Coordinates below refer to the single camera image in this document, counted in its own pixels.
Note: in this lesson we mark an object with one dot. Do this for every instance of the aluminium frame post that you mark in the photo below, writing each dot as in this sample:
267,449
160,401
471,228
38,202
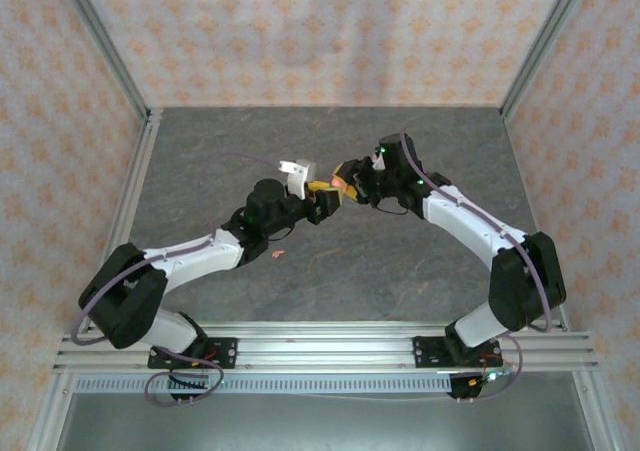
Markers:
545,46
105,46

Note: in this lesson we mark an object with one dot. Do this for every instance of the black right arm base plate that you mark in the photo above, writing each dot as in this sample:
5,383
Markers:
427,352

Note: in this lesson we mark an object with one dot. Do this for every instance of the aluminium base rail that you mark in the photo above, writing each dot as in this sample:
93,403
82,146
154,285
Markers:
325,346

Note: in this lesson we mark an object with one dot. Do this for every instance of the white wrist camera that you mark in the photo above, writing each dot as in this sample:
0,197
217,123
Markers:
378,162
300,176

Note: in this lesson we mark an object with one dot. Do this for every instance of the aluminium side rail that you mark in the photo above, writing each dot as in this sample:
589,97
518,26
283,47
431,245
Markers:
135,171

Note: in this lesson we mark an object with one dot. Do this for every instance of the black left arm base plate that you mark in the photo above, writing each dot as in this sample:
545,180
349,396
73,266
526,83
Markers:
225,352

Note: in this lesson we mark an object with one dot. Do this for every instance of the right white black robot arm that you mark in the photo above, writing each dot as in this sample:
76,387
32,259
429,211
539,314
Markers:
465,221

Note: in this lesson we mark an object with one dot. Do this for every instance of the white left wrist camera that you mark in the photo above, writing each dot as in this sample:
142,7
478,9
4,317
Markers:
300,176

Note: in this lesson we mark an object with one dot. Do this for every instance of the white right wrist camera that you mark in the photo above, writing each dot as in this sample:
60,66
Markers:
378,162

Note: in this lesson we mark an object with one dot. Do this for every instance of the grey metal shelf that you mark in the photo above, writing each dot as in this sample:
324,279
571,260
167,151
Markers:
325,423

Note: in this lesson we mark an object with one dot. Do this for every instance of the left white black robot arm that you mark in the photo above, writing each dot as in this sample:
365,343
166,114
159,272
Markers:
200,258

